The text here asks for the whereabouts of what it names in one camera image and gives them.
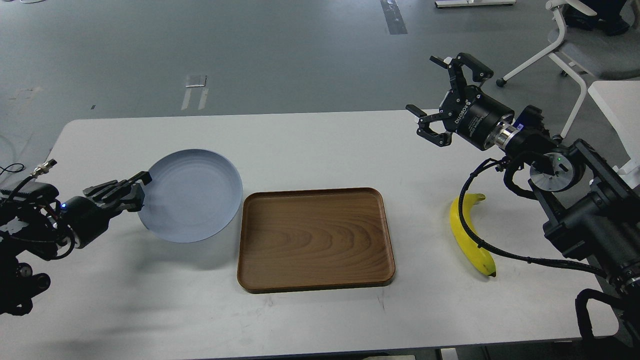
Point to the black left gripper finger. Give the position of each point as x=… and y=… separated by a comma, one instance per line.
x=114, y=197
x=126, y=186

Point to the white office chair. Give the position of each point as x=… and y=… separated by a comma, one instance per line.
x=577, y=52

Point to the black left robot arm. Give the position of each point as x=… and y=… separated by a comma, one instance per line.
x=33, y=220

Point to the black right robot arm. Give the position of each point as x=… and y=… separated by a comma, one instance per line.
x=591, y=211

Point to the light blue plate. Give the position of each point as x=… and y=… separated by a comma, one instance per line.
x=193, y=195

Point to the white side table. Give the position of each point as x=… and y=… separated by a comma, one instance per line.
x=619, y=101

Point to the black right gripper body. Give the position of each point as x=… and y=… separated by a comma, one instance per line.
x=474, y=115

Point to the brown wooden tray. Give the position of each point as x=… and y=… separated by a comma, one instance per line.
x=310, y=240

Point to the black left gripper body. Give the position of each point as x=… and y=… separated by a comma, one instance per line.
x=86, y=219

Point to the yellow banana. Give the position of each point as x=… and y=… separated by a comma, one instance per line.
x=480, y=258

